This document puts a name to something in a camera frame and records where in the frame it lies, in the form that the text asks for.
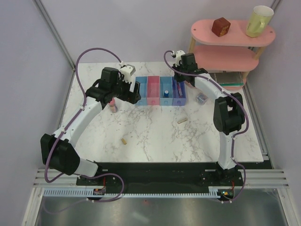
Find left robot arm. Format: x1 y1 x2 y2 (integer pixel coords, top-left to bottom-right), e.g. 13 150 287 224
40 65 141 185

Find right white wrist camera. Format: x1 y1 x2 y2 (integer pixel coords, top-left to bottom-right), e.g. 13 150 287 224
171 50 185 67

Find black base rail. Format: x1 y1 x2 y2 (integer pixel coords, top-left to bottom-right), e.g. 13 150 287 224
75 162 243 194

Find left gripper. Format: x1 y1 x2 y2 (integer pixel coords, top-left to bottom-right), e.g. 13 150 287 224
111 75 141 105

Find white cable duct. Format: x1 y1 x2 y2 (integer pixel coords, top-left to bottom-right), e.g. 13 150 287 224
43 188 221 198

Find brown cube box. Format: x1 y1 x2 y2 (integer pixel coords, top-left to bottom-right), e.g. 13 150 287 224
211 17 231 37

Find white chalk stick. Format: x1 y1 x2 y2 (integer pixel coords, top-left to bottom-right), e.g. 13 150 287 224
177 118 188 124

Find blue cap stamp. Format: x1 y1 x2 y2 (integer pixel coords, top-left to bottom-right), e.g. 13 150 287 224
163 90 169 98

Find light blue drawer bin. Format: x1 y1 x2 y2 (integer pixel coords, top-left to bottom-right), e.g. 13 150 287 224
135 76 148 106

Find green folder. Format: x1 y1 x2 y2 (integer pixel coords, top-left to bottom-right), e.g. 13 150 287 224
218 72 245 87

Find purple drawer bin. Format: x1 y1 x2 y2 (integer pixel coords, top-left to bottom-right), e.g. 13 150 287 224
172 78 186 106

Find pink drawer bin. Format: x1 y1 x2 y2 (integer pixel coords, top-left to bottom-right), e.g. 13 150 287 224
146 76 160 105

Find pink three tier shelf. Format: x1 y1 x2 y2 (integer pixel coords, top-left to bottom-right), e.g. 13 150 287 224
189 19 276 90

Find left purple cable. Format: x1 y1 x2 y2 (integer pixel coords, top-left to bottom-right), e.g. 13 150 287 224
43 47 125 215

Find clear paperclip box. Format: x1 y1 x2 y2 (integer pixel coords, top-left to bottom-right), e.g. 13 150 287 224
196 93 208 105

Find cyan drawer bin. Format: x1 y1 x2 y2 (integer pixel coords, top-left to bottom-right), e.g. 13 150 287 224
160 77 173 106

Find pink cap bottle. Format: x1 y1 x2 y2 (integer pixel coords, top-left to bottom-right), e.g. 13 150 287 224
108 98 118 113

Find yellow green mug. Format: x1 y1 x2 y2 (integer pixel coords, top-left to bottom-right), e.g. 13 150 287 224
246 5 274 38

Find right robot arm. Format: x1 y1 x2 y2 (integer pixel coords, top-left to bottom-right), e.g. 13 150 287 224
171 50 249 186

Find dark setup guide booklet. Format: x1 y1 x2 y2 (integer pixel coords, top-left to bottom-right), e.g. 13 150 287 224
209 71 244 85

